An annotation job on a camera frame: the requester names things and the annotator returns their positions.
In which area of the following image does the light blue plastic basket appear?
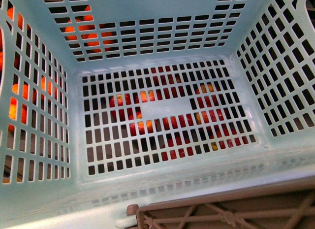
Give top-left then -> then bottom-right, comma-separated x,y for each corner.
0,0 -> 315,229

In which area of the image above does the brown basket handle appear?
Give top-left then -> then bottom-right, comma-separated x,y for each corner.
126,177 -> 315,229

